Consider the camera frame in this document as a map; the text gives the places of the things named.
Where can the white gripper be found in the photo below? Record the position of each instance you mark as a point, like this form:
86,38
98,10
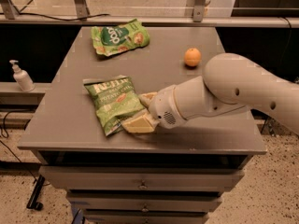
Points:
163,105

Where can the green jalapeno kettle chip bag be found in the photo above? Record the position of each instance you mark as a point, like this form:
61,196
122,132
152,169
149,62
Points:
114,100

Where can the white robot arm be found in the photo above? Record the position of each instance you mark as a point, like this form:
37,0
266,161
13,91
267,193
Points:
227,82

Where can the green popcorn snack bag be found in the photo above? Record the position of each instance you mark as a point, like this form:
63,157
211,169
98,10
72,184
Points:
112,40

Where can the orange fruit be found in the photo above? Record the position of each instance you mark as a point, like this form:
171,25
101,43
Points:
192,57

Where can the grey drawer cabinet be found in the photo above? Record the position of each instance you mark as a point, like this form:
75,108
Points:
168,177

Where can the white pump dispenser bottle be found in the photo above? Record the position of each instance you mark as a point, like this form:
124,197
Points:
22,78

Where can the black floor stand foot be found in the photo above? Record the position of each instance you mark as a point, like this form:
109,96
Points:
34,203

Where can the grey metal rail frame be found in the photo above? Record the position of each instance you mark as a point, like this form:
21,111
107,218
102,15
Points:
183,13

